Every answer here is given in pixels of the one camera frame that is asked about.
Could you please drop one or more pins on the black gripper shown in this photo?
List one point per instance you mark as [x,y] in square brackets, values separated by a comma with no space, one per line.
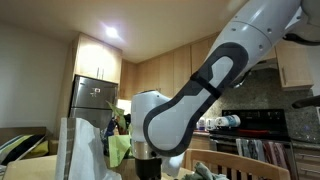
[148,170]

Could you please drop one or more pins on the green patterned kitchen towel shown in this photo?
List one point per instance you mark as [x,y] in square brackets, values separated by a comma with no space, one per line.
[203,171]

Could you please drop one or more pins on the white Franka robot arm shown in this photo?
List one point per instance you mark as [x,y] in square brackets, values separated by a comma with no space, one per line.
[173,123]

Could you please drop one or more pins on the grey hanging dish towel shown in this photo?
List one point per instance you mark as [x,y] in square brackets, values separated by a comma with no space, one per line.
[250,148]

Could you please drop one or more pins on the round wooden bowl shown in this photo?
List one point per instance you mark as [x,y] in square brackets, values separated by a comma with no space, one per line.
[121,171]

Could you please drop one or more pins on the light green snack bag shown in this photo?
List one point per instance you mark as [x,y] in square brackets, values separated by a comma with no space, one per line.
[116,146]

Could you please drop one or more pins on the dark blue snack bag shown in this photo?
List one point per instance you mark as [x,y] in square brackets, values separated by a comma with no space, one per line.
[110,131]

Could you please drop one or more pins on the wooden kitchen counter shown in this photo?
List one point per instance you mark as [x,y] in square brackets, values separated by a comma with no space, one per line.
[200,140]

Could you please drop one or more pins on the white standing paper packet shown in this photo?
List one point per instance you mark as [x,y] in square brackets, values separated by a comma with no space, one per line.
[83,150]

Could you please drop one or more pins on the small white bottle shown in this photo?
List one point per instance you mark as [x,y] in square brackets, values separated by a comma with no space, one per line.
[201,124]

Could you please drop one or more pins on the white mug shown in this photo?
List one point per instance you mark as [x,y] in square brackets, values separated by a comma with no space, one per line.
[210,124]

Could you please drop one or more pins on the wooden chair back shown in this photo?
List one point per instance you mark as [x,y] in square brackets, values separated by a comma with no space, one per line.
[233,159]

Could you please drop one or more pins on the stainless steel fridge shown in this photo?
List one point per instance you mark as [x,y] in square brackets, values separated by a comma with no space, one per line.
[93,96]

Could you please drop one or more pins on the white blue paper roll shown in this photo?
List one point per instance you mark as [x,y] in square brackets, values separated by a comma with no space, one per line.
[228,120]

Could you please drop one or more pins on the light wooden cabinet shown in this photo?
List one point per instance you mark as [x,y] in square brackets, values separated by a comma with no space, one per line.
[96,56]
[166,73]

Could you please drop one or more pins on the yellow pillow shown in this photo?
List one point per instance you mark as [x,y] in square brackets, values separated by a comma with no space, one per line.
[39,151]

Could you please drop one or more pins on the black kitchen stove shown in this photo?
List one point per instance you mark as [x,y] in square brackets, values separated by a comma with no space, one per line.
[266,121]

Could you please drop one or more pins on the striped green black pillow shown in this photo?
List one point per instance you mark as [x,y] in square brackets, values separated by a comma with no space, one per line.
[20,146]

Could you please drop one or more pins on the brown wooden sofa bench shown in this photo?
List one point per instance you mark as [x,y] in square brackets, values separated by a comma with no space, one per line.
[20,130]

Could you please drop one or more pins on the round ceiling light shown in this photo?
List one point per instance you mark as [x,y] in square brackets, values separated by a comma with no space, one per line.
[112,32]

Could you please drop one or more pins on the wooden drawer cabinet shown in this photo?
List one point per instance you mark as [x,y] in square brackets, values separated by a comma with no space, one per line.
[306,163]

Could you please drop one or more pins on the steel range hood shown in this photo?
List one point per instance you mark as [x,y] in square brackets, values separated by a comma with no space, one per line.
[266,63]

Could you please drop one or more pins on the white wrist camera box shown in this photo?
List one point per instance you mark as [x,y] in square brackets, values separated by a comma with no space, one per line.
[173,166]

